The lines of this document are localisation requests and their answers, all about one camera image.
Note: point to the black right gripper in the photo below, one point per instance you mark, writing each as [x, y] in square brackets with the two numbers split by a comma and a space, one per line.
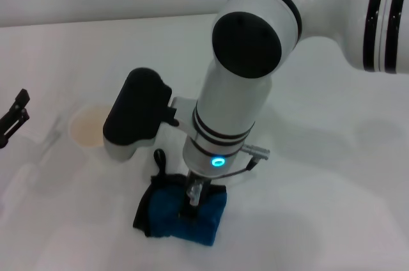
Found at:
[195, 191]

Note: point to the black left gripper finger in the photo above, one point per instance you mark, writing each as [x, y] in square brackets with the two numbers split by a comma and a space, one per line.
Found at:
[16, 124]
[19, 105]

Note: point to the blue rag with black trim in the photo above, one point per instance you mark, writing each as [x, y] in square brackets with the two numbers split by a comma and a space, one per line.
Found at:
[179, 223]

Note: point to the white paper cup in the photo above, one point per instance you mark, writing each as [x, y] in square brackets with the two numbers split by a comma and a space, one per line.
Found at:
[87, 127]

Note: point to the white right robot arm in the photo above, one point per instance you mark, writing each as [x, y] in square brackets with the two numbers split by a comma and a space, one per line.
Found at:
[243, 69]

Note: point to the right wrist camera housing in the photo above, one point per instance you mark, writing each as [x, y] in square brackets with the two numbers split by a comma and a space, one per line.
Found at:
[134, 114]

